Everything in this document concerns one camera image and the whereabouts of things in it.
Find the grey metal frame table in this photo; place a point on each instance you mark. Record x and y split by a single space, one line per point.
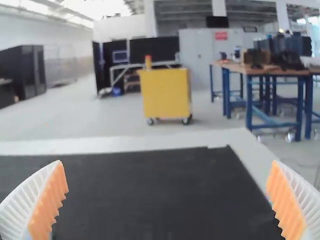
120 72

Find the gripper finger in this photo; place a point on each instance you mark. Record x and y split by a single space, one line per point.
22 210
297 207

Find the grey metal cabinet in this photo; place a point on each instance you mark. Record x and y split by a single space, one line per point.
200 50

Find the small blue crate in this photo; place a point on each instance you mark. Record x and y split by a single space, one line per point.
116 92

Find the black partition panel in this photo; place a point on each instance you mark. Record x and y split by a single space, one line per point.
155 48

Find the yellow wheeled cart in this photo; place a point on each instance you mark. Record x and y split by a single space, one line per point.
165 92

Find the blue workbench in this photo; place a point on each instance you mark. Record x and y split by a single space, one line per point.
275 71

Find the tall black cabinet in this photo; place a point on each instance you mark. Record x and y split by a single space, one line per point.
25 72

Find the black mat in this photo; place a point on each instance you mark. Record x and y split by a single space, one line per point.
150 195

